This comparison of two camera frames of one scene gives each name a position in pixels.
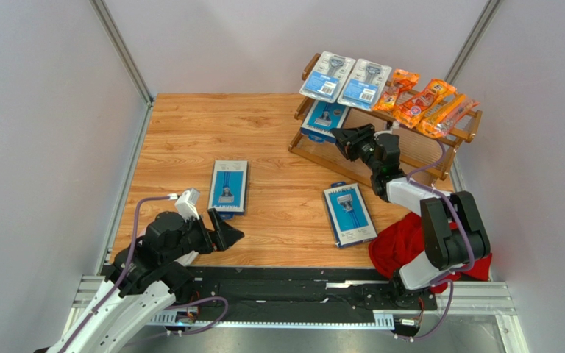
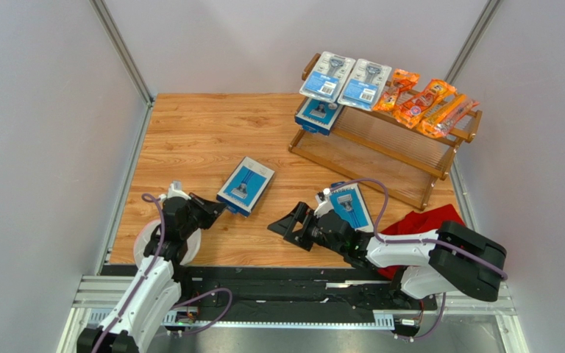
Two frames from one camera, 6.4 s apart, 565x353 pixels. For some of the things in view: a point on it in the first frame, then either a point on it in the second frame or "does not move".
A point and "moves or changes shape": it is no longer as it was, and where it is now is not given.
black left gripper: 224,234 → 212,208
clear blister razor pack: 327,77 does not move
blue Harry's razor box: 349,217 does not move
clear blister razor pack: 364,84 does not move
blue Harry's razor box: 322,118 moves or changes shape
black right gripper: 354,145 → 307,230
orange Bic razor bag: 394,91 does not move
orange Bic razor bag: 441,123 does not move
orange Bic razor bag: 416,107 does not move
